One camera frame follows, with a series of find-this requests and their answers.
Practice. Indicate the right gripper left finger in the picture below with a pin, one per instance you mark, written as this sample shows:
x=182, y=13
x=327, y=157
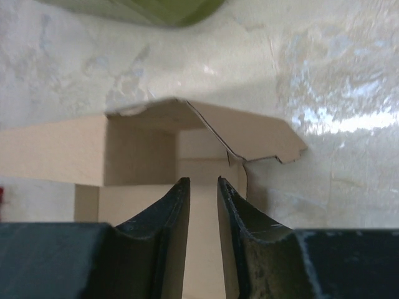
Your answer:
x=143, y=257

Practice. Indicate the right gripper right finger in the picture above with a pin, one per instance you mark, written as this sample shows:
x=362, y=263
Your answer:
x=265, y=259

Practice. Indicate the brown cardboard paper box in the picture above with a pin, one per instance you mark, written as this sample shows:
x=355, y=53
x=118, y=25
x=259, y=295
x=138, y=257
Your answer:
x=137, y=147

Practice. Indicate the olive green plastic bin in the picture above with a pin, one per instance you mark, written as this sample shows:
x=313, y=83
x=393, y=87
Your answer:
x=168, y=13

